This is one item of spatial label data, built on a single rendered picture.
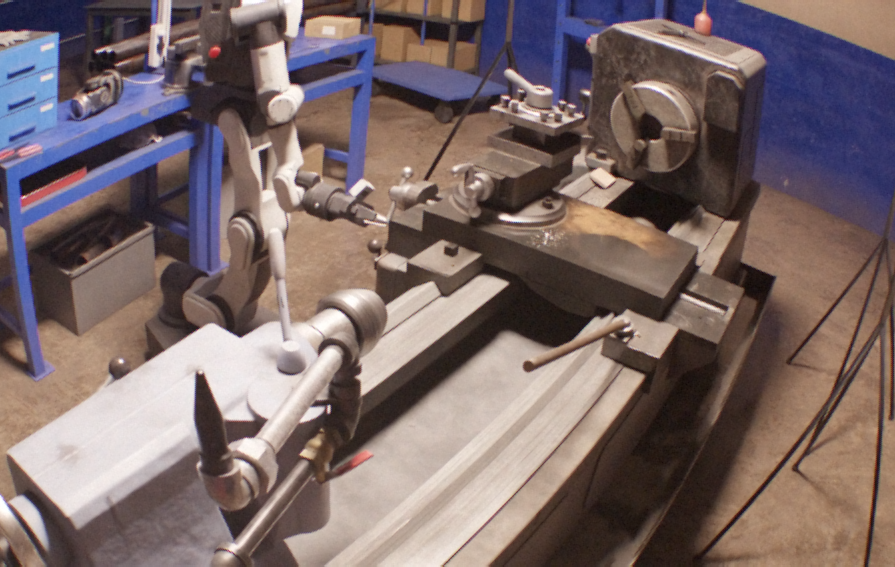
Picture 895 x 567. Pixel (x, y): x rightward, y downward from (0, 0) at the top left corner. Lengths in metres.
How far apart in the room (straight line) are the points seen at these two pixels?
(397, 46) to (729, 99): 4.40
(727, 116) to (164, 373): 1.76
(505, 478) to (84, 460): 0.73
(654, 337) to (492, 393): 0.34
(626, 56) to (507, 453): 1.39
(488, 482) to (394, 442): 0.29
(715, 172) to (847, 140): 3.35
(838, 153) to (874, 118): 0.46
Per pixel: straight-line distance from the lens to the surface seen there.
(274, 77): 2.12
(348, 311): 1.10
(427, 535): 1.19
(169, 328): 2.89
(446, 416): 1.61
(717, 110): 2.30
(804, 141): 5.70
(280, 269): 0.93
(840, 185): 5.74
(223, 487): 0.60
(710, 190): 2.43
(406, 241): 1.93
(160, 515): 0.84
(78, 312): 3.20
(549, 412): 1.45
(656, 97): 2.19
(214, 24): 2.27
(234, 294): 2.64
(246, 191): 2.45
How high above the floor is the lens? 1.68
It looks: 29 degrees down
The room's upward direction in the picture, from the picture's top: 5 degrees clockwise
